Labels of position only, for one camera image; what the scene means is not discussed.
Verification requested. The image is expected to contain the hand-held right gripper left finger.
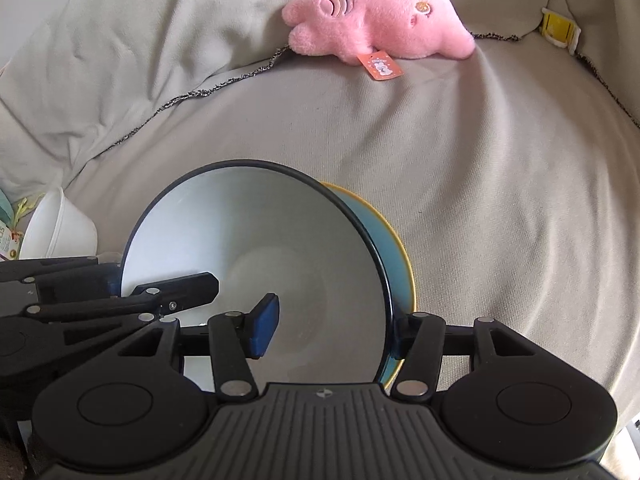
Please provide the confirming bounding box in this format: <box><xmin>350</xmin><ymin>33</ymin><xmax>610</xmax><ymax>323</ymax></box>
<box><xmin>117</xmin><ymin>292</ymin><xmax>281</xmax><ymax>404</ymax></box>

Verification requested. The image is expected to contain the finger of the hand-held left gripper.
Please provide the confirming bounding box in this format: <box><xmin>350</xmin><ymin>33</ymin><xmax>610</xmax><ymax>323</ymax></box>
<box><xmin>0</xmin><ymin>256</ymin><xmax>122</xmax><ymax>303</ymax></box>
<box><xmin>0</xmin><ymin>272</ymin><xmax>220</xmax><ymax>322</ymax></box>

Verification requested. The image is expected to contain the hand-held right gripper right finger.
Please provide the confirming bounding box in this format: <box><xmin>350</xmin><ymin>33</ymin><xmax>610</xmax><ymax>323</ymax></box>
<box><xmin>390</xmin><ymin>311</ymin><xmax>544</xmax><ymax>404</ymax></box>

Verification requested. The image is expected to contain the white bowl yellow rim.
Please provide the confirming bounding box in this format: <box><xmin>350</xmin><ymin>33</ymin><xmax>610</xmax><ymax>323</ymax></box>
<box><xmin>320</xmin><ymin>182</ymin><xmax>417</xmax><ymax>392</ymax></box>

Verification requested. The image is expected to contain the white paper bowl orange logo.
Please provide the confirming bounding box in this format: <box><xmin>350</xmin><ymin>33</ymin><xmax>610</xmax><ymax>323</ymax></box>
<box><xmin>20</xmin><ymin>187</ymin><xmax>98</xmax><ymax>261</ymax></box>

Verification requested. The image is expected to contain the blue enamel bowl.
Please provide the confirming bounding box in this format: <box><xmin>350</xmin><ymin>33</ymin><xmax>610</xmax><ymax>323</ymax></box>
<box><xmin>120</xmin><ymin>160</ymin><xmax>402</xmax><ymax>392</ymax></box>

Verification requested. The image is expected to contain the beige covered sofa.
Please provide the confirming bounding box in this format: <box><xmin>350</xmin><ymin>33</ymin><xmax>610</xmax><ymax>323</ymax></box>
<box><xmin>0</xmin><ymin>0</ymin><xmax>640</xmax><ymax>431</ymax></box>

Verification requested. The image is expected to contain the pink plush toy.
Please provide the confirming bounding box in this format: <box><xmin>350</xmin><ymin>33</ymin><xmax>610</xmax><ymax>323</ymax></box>
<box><xmin>281</xmin><ymin>0</ymin><xmax>476</xmax><ymax>82</ymax></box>

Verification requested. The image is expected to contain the yellow clip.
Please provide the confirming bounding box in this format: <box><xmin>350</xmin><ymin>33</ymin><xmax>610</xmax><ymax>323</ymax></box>
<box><xmin>540</xmin><ymin>7</ymin><xmax>582</xmax><ymax>52</ymax></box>

